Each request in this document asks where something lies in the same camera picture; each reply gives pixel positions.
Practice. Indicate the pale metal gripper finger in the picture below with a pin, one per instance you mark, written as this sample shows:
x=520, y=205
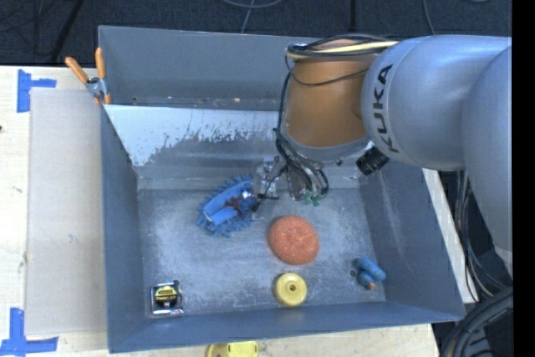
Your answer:
x=256, y=206
x=246, y=195

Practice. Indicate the blue chenille duster cloth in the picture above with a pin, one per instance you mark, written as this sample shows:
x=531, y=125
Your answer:
x=217, y=213

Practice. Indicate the orange round scouring pad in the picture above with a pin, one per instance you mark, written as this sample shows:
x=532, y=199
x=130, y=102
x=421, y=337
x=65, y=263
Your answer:
x=293, y=240

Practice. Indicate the grey metal bin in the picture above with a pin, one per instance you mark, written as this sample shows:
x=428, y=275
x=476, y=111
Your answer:
x=234, y=263

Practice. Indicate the yellow round disc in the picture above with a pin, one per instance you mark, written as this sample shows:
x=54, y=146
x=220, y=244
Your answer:
x=290, y=289

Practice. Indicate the chrome and yellow tape measure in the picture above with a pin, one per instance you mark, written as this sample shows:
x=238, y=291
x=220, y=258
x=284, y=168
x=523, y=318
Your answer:
x=166, y=298

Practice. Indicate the blue toy with orange tip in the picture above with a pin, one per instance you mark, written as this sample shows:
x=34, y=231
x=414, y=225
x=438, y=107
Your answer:
x=369, y=272

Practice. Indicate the pale wood flat board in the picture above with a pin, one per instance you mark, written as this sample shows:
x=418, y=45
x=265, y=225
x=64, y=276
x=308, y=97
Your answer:
x=62, y=213

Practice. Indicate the black cylinder on white bracket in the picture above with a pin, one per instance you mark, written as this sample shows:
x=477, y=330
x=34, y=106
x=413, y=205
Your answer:
x=371, y=161

